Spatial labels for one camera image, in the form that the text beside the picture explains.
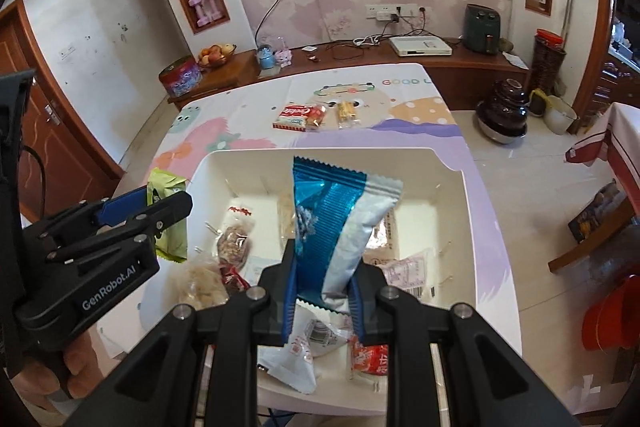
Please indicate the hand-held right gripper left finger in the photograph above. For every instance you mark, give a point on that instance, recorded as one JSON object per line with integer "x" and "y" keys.
{"x": 290, "y": 307}

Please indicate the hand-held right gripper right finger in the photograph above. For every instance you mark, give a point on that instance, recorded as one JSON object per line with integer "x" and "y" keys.
{"x": 356, "y": 312}

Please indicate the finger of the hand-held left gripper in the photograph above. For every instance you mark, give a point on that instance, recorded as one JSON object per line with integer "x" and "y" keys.
{"x": 120, "y": 207}
{"x": 170, "y": 207}

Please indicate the green snack packet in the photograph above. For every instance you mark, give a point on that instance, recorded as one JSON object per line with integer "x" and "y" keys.
{"x": 172, "y": 242}

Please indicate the blue and white snack packet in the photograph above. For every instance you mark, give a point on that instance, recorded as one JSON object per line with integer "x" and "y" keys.
{"x": 340, "y": 227}

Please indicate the white plastic bin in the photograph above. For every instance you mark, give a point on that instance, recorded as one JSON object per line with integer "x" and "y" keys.
{"x": 440, "y": 217}

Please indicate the person's left hand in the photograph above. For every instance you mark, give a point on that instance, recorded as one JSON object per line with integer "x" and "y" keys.
{"x": 82, "y": 367}

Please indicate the white grey-print snack packet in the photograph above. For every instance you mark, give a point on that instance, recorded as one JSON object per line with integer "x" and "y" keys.
{"x": 295, "y": 357}

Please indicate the clear pink-print snack packet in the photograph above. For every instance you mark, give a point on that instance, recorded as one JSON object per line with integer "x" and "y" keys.
{"x": 407, "y": 274}

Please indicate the clear nut packet red label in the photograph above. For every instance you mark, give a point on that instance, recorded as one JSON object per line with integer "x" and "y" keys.
{"x": 235, "y": 242}

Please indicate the brown wooden door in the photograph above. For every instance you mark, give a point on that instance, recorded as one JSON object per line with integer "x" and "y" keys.
{"x": 75, "y": 142}

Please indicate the clear wrapped cake packet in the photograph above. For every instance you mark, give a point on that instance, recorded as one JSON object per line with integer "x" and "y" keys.
{"x": 385, "y": 237}

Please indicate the round printed tin box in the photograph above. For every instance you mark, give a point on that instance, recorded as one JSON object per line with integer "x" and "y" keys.
{"x": 180, "y": 79}

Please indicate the red and white biscuit packet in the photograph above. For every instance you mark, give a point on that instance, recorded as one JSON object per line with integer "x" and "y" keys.
{"x": 295, "y": 117}

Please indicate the fruit bowl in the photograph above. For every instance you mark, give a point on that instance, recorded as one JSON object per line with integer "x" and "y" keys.
{"x": 216, "y": 56}

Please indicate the pink toy figure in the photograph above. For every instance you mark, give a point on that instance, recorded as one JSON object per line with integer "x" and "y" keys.
{"x": 282, "y": 57}

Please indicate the pink dumbbell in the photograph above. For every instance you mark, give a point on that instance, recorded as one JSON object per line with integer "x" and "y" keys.
{"x": 212, "y": 7}
{"x": 196, "y": 12}

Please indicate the yellow stick snack packet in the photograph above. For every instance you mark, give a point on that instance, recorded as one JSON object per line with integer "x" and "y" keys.
{"x": 347, "y": 113}

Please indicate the wooden stool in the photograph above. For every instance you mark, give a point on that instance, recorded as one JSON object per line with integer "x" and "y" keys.
{"x": 585, "y": 257}

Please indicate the brown ceramic jar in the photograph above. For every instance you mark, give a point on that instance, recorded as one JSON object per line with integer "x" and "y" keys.
{"x": 502, "y": 112}

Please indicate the red plastic basin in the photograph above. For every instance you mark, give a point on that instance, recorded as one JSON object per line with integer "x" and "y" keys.
{"x": 605, "y": 322}

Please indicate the dark printed box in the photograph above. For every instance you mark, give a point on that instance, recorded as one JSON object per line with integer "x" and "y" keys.
{"x": 595, "y": 217}

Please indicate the wooden television cabinet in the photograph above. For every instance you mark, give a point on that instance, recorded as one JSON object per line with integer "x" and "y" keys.
{"x": 475, "y": 72}

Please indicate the white set-top box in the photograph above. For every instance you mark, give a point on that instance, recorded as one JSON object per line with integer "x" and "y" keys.
{"x": 420, "y": 47}

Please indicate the white bucket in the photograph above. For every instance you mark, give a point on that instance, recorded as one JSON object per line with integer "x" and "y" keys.
{"x": 560, "y": 119}

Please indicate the green air fryer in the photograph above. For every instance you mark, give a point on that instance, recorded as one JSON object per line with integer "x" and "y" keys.
{"x": 481, "y": 32}

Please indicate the dark container red lid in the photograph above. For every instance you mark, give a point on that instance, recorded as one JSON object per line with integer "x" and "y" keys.
{"x": 547, "y": 62}

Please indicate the red and white clothed table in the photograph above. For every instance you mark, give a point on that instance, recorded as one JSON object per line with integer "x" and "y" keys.
{"x": 625, "y": 132}

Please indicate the white wall socket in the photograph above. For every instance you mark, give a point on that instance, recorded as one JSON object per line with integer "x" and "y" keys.
{"x": 390, "y": 11}

